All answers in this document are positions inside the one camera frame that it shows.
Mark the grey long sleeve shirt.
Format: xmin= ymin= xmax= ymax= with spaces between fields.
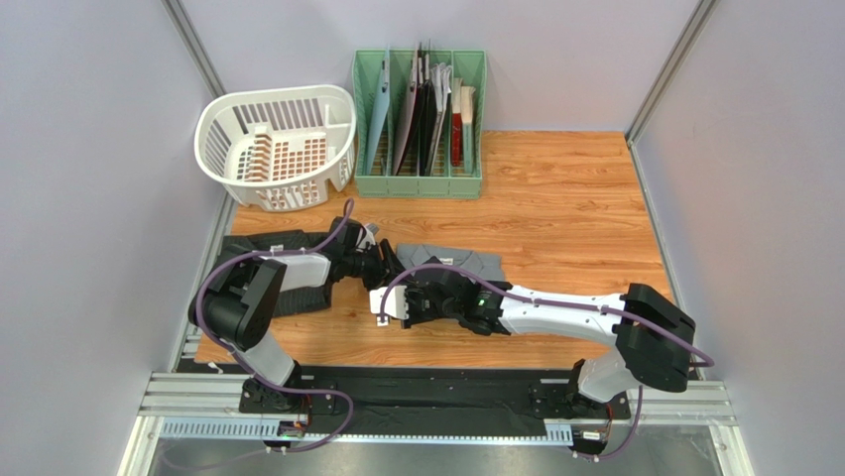
xmin=396 ymin=244 xmax=506 ymax=282

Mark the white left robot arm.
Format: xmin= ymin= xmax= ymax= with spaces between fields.
xmin=187 ymin=217 xmax=404 ymax=387

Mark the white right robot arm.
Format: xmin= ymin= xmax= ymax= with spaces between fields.
xmin=387 ymin=266 xmax=696 ymax=403

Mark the dark striped folded shirt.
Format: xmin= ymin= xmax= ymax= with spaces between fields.
xmin=214 ymin=229 xmax=332 ymax=317

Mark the pink grey clipboard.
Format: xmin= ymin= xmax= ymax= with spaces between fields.
xmin=392 ymin=43 xmax=422 ymax=175

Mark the white plastic laundry basket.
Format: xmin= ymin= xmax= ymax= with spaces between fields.
xmin=193 ymin=84 xmax=357 ymax=212

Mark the black folder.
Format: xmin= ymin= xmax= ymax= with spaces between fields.
xmin=418 ymin=40 xmax=434 ymax=177

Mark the green file organizer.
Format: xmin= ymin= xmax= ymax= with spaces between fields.
xmin=352 ymin=47 xmax=487 ymax=199

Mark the red book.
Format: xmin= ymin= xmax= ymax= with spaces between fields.
xmin=450 ymin=77 xmax=463 ymax=168

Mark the light blue clipboard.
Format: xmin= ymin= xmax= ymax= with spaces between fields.
xmin=365 ymin=49 xmax=391 ymax=175

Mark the teal book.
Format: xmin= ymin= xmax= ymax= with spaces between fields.
xmin=460 ymin=85 xmax=475 ymax=175

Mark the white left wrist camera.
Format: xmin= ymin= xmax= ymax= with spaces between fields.
xmin=356 ymin=223 xmax=379 ymax=251

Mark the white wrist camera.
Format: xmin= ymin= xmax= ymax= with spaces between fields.
xmin=369 ymin=285 xmax=409 ymax=326
xmin=356 ymin=223 xmax=379 ymax=251

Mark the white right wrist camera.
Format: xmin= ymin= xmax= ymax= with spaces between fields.
xmin=369 ymin=285 xmax=409 ymax=326

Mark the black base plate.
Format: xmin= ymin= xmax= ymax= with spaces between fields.
xmin=223 ymin=364 xmax=636 ymax=435

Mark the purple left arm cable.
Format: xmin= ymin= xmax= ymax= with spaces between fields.
xmin=193 ymin=196 xmax=356 ymax=457

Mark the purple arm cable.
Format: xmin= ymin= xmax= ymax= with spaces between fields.
xmin=377 ymin=262 xmax=715 ymax=462
xmin=193 ymin=196 xmax=356 ymax=457

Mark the white slotted cable duct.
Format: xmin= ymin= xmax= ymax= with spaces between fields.
xmin=160 ymin=417 xmax=574 ymax=446

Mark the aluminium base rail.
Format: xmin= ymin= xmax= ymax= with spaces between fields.
xmin=139 ymin=373 xmax=738 ymax=426

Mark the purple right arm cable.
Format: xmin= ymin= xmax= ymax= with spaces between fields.
xmin=377 ymin=262 xmax=715 ymax=462

